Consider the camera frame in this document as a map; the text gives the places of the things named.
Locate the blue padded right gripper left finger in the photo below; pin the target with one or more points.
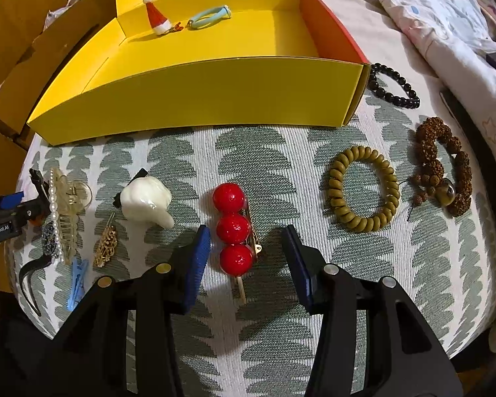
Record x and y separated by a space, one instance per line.
196 256

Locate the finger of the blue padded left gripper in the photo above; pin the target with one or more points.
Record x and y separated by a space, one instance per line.
11 201

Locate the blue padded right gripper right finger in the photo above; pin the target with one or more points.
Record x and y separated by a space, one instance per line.
293 250

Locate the red three-ball hair clip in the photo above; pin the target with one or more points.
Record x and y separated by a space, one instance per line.
241 246

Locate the pearl clear claw clip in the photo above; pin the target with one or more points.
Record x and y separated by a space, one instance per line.
68 198

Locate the white shell hair clip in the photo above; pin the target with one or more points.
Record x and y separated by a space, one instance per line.
145 199

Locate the small blue hair clip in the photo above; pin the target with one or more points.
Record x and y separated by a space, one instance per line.
77 291

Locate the gold filigree leaf hairpin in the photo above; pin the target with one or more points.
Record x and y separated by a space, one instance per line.
107 244

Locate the santa hat hair clip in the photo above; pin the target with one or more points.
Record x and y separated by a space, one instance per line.
158 22

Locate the green leaf patterned bedspread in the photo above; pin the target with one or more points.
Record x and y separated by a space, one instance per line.
266 347

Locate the wooden wardrobe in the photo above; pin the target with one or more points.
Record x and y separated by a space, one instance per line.
37 37

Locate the yellow cardboard box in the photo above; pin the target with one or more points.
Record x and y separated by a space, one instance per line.
236 62

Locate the white patterned duvet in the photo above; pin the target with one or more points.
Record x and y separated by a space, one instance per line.
453 38

